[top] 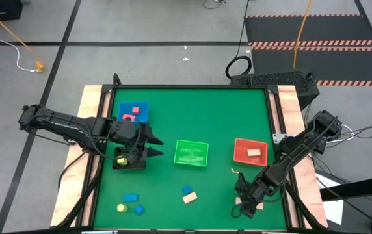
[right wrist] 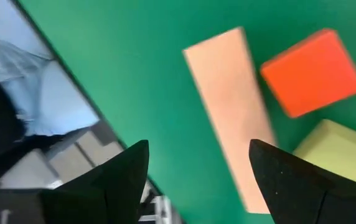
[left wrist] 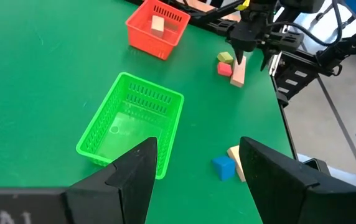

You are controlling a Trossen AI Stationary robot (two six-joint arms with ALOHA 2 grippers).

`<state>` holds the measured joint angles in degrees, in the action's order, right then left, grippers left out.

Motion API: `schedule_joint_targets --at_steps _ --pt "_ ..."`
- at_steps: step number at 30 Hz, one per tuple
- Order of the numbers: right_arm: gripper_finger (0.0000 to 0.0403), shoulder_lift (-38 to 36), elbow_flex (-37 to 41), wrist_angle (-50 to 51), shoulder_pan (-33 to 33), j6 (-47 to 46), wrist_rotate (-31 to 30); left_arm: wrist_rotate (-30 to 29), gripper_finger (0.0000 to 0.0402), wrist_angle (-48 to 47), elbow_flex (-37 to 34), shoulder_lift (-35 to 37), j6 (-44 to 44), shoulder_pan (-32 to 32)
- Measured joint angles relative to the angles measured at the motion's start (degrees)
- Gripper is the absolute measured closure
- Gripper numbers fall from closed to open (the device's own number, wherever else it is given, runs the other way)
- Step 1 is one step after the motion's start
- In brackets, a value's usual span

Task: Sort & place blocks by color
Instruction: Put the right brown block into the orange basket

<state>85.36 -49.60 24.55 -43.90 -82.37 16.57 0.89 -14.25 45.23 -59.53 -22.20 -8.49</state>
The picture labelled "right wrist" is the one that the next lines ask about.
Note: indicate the yellow cube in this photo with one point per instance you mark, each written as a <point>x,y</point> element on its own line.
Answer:
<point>336,149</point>

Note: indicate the red cube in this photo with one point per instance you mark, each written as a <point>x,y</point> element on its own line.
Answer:
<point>313,73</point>

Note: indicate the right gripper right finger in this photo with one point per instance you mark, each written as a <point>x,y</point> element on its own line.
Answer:
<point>305,193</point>

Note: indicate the long natural wood block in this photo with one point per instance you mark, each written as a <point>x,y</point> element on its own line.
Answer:
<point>231,99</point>

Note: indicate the black table frame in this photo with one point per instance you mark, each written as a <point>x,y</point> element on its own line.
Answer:
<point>88,100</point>

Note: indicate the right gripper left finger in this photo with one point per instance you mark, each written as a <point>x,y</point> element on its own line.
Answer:
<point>112,189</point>

